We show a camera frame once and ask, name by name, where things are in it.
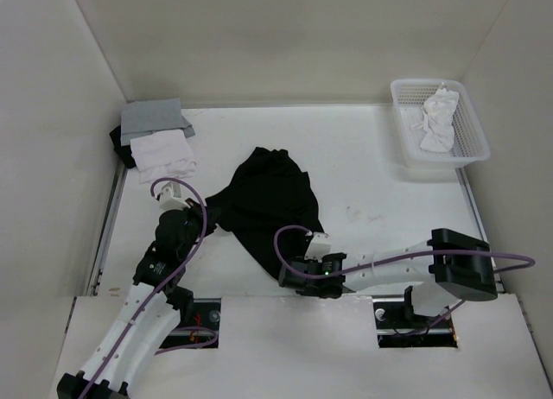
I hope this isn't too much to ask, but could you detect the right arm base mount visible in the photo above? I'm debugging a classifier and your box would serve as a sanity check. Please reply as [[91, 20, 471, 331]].
[[372, 297, 458, 349]]

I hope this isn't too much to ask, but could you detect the grey folded tank top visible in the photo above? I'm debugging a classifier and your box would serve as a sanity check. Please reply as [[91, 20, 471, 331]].
[[120, 98, 195, 146]]

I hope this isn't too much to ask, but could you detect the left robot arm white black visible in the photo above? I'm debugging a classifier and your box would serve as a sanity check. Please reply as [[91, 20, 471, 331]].
[[56, 199, 217, 398]]

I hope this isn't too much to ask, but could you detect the white folded tank top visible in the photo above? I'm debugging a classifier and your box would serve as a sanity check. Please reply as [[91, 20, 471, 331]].
[[130, 130, 196, 184]]

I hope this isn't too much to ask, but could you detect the white crumpled tank top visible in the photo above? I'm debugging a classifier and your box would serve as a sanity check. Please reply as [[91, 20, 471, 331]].
[[410, 83, 460, 154]]

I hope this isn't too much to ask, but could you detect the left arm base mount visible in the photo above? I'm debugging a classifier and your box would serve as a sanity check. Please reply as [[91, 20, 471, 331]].
[[160, 298, 221, 349]]

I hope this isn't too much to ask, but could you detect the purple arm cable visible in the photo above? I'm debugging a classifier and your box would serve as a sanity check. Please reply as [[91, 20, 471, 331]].
[[79, 178, 219, 399], [274, 225, 537, 331]]

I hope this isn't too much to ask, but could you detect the black folded tank top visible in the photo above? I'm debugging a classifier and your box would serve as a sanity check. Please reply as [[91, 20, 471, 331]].
[[109, 125, 137, 169]]

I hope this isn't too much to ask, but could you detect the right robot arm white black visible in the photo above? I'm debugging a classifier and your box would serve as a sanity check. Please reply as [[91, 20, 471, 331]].
[[273, 225, 498, 332]]

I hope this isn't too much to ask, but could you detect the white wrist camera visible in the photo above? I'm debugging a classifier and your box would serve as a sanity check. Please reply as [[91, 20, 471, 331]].
[[303, 232, 332, 261], [157, 181, 188, 211]]

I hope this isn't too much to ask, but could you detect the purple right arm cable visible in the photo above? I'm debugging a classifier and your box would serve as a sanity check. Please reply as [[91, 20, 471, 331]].
[[274, 225, 537, 331]]

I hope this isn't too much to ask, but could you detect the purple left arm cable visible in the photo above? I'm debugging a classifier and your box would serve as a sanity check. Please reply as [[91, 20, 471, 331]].
[[79, 178, 219, 399]]

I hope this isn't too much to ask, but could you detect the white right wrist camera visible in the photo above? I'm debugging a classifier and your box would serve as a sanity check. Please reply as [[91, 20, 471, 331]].
[[303, 232, 332, 261]]

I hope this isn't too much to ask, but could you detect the left aluminium table rail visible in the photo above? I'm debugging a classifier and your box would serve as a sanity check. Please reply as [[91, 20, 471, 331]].
[[84, 162, 127, 296]]

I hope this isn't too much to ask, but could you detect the white plastic laundry basket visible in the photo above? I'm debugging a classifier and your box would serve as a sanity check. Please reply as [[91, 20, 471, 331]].
[[391, 79, 491, 169]]

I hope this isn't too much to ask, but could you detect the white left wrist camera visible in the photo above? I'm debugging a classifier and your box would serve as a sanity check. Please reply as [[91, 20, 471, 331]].
[[157, 181, 188, 211]]

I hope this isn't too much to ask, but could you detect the black tank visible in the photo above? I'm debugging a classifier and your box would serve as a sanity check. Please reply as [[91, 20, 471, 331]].
[[205, 147, 324, 280], [109, 125, 137, 169]]

